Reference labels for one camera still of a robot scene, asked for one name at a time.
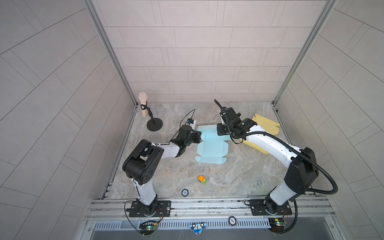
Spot light blue paper box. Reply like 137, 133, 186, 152
196, 125, 230, 165

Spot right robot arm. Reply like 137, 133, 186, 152
217, 107, 319, 215

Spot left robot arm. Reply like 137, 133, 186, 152
122, 125, 202, 215

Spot yellow paper box stack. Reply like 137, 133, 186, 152
243, 114, 280, 155

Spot black microphone stand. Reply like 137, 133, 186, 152
141, 104, 163, 132

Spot orange green toy block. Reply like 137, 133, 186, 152
198, 176, 207, 185

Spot beige microphone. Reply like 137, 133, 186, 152
138, 92, 148, 118

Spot blue sticker marker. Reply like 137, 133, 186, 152
190, 222, 207, 236

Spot round black white disc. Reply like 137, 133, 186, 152
228, 216, 237, 227

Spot left green circuit board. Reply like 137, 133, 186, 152
139, 221, 159, 236

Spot green circuit board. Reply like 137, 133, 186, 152
139, 221, 159, 236
268, 218, 287, 233

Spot right green circuit board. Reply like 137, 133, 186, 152
268, 218, 287, 233

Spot black corrugated cable conduit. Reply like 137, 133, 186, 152
213, 99, 339, 195

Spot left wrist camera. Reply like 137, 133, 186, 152
186, 118, 196, 130

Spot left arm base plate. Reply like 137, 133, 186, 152
125, 200, 172, 218

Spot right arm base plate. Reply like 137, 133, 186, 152
248, 199, 293, 216

